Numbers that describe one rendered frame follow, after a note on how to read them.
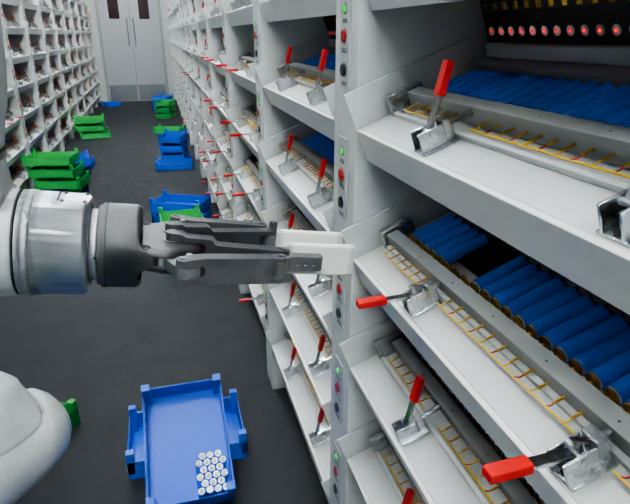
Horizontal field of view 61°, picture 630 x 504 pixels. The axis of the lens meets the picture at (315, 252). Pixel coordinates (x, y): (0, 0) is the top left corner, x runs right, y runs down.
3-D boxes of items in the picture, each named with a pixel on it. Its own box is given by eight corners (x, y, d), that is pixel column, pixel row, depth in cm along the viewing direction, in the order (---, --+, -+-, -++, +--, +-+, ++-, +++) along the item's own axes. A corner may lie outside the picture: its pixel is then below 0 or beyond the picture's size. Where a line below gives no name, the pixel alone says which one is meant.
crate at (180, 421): (236, 499, 130) (236, 488, 124) (149, 517, 125) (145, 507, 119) (220, 386, 148) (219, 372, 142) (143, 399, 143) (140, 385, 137)
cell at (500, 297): (554, 287, 58) (502, 314, 57) (543, 280, 59) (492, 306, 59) (551, 273, 57) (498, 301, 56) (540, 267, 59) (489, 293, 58)
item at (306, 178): (342, 260, 90) (312, 188, 84) (271, 175, 144) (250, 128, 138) (447, 208, 92) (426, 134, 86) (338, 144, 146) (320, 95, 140)
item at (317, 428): (337, 512, 111) (313, 469, 105) (277, 356, 166) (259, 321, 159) (422, 466, 113) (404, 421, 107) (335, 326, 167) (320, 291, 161)
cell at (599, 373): (668, 359, 45) (603, 395, 44) (650, 348, 47) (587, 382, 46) (667, 343, 44) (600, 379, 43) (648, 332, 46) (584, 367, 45)
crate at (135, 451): (129, 480, 135) (125, 455, 132) (132, 428, 153) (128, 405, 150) (247, 457, 142) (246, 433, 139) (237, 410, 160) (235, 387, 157)
